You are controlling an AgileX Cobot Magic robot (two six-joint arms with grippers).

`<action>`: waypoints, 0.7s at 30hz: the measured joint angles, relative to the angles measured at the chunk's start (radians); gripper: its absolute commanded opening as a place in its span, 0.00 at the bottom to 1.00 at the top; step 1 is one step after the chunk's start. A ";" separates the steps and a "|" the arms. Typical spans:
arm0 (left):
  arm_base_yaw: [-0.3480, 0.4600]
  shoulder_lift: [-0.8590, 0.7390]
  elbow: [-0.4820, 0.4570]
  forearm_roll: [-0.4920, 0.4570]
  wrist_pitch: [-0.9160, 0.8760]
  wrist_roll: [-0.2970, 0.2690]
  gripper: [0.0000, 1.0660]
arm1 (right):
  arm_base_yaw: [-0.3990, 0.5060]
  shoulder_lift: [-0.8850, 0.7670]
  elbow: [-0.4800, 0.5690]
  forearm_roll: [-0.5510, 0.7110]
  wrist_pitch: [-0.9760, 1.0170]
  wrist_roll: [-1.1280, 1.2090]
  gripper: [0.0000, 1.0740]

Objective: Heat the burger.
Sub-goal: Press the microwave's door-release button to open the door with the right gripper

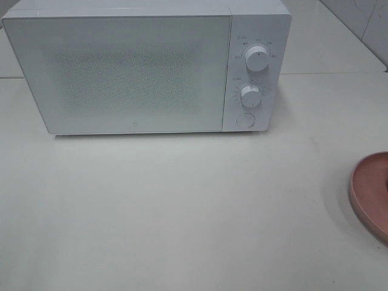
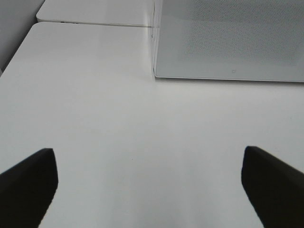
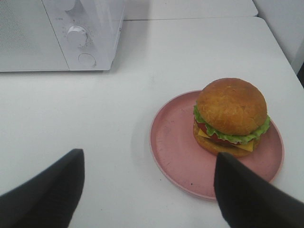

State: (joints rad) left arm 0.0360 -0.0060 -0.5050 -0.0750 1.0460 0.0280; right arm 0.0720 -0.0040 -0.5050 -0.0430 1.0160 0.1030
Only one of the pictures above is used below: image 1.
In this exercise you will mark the white microwave oven body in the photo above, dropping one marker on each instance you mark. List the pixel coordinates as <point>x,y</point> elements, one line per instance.
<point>251,22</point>

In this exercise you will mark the pink round plate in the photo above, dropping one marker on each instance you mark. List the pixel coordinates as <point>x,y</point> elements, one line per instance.
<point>368,193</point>

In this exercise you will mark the upper white power knob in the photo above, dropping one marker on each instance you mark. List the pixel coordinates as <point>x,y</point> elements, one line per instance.
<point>257,57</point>

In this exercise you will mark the round white door button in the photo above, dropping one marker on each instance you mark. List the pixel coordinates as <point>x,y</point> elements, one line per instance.
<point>245,120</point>

